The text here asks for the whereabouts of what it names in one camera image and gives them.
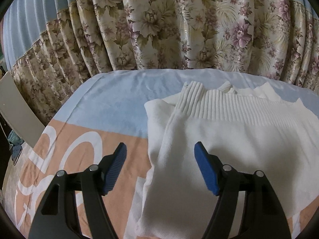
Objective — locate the orange and blue bedsheet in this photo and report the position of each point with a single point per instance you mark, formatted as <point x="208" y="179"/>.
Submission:
<point x="104" y="111"/>

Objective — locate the blue clothes pile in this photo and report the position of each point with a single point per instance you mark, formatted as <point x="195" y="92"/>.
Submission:
<point x="15" y="146"/>

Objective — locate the white cabinet board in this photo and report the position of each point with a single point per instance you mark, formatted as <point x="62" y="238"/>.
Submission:
<point x="17" y="113"/>

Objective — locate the white knit sweater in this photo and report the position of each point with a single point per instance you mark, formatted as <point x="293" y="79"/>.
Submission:
<point x="249" y="129"/>

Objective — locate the blue floral curtain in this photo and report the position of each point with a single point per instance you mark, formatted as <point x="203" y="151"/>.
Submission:
<point x="51" y="47"/>

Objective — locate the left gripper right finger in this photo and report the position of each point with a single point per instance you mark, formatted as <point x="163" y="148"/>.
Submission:
<point x="247" y="200"/>

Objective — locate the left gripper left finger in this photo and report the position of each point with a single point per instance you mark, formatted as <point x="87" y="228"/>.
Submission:
<point x="57" y="214"/>

